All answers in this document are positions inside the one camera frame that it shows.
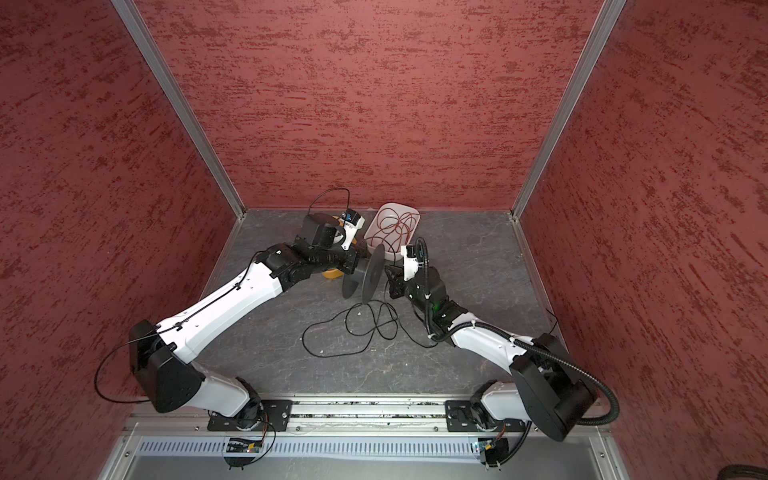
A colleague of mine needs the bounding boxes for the grey perforated cable spool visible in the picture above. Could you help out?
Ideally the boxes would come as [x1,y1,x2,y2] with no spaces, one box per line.
[342,245,385,304]

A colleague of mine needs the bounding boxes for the black thin cable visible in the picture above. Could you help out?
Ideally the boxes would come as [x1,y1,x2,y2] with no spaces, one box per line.
[301,296,439,360]

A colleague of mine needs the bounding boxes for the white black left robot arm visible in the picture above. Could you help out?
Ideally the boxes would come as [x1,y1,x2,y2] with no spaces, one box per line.
[129,241,385,430]

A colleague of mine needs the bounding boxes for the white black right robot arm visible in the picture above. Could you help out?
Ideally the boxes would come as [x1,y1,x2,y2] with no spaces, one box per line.
[385,266,597,441]

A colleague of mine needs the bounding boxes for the yellow plastic tray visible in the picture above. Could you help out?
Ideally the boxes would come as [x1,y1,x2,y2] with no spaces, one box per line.
[322,237,369,279]

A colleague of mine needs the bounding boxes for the white plastic tray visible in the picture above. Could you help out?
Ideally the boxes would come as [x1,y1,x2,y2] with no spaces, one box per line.
[364,202,421,262]

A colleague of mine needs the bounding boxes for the right small circuit board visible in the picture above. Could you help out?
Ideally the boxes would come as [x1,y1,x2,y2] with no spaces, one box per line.
[474,438,510,469]

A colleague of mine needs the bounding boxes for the small circuit board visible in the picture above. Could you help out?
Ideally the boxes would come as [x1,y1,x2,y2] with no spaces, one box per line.
[474,438,510,469]
[223,438,264,469]

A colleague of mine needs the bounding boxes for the left small circuit board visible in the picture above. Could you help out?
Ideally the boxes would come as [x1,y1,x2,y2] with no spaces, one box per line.
[223,438,264,469]

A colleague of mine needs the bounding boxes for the black corrugated cable conduit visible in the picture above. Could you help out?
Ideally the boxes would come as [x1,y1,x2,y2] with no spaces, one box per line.
[413,236,620,427]

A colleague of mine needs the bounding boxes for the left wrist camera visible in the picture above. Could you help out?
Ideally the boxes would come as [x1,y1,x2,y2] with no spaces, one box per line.
[298,209,366,252]

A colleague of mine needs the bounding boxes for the red thin cable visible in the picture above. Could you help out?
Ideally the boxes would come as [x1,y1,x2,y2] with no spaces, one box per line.
[371,208,419,254]

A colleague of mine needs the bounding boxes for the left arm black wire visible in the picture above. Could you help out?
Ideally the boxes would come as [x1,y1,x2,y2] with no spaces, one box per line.
[93,187,352,404]

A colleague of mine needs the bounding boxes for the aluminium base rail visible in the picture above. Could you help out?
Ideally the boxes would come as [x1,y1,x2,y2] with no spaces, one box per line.
[128,394,601,436]

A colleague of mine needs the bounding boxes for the aluminium corner post left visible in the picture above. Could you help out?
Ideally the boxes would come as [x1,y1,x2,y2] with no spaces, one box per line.
[111,0,247,220]

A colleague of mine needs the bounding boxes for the aluminium corner post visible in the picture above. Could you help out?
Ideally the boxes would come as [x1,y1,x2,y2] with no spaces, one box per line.
[111,0,247,220]
[511,0,626,222]

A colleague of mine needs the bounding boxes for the aluminium corner post right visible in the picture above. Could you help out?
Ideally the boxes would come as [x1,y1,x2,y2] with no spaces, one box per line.
[511,0,626,222]

